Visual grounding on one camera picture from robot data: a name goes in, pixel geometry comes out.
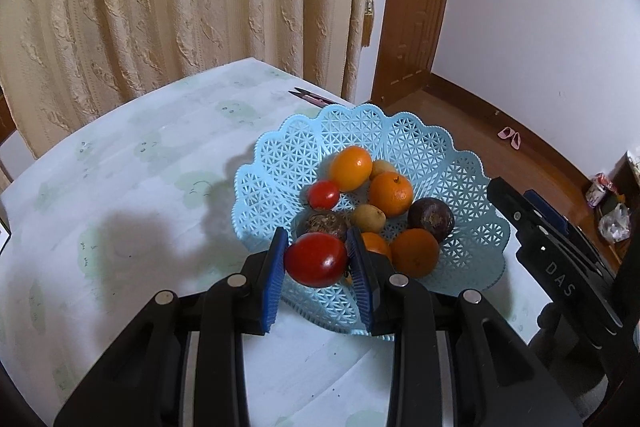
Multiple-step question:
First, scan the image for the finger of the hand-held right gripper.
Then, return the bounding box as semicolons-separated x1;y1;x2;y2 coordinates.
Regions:
523;188;622;282
486;176;627;350

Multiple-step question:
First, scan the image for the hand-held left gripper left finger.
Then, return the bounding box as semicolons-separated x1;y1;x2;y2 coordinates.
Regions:
52;227;290;427

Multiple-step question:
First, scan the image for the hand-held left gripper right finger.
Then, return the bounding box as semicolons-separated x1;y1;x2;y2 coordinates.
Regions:
346;227;583;427

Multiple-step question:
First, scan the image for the large red tomato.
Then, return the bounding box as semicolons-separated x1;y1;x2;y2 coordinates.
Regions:
284;233;349;288

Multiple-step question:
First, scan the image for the orange mandarin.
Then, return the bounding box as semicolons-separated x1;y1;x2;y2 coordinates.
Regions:
369;172;415;218
361;232;393;264
390;228;441;279

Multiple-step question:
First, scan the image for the wrinkled brown passion fruit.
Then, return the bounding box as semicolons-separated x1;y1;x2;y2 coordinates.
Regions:
298;212;351;240

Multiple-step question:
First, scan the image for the round dark passion fruit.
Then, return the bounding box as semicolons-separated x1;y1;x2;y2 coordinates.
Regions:
407;198;456;244

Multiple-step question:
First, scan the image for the small red cherry tomato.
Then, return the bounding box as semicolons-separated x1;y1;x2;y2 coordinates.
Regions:
307;180;341;210

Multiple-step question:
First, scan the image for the oval orange citrus fruit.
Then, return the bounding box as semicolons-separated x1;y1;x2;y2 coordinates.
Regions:
328;146;374;192

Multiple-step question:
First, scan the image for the light blue lattice basket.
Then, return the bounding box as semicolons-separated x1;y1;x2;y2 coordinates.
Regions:
231;103;512;340

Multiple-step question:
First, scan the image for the white cup with red lid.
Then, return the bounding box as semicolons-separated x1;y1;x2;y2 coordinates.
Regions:
585;174;621;208

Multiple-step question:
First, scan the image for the clear plastic bag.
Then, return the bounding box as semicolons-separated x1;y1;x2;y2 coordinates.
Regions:
597;202;631;243

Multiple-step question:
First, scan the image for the yellow loquat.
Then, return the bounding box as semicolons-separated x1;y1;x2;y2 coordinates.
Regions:
370;159;398;180
350;203;387;233

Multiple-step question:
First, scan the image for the pale printed tablecloth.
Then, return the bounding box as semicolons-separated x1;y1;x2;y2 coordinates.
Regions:
0;57;551;427

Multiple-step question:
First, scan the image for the brown wooden door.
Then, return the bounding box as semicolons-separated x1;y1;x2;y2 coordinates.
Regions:
370;0;458;105

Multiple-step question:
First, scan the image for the photo collage board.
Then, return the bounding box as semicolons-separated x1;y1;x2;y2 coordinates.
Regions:
0;207;13;255

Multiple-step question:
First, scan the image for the cream textured curtain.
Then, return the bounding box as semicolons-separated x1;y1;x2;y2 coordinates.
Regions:
0;0;376;162

